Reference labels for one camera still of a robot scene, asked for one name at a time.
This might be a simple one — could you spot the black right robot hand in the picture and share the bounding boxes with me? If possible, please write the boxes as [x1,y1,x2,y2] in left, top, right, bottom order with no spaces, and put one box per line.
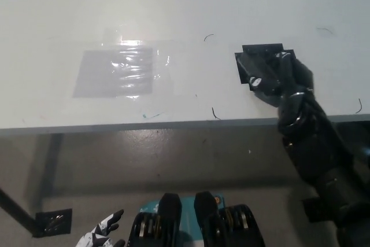
[248,50,315,108]

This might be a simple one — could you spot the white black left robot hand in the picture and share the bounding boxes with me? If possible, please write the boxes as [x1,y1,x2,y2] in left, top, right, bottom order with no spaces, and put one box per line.
[74,209,127,247]

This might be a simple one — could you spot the dark grey whiteboard eraser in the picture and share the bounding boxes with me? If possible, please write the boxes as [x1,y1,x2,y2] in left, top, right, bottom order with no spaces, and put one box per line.
[236,55,282,108]

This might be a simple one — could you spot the black robot legs with teal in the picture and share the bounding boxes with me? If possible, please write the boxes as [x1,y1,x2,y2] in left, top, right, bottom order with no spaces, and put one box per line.
[129,190,265,247]

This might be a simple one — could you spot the grey table leg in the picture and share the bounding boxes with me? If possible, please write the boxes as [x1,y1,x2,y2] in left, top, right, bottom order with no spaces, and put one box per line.
[35,133,65,212]

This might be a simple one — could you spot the black table base bar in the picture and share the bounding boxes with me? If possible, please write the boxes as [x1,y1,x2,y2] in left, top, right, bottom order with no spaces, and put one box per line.
[0,187,40,237]

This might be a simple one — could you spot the grey rectangular patch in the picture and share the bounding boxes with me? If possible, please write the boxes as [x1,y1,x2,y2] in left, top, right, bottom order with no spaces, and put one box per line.
[72,47,154,99]

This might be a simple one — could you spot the clear glossy tape film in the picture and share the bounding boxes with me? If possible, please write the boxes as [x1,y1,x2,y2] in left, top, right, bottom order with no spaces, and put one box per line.
[101,27,175,101]

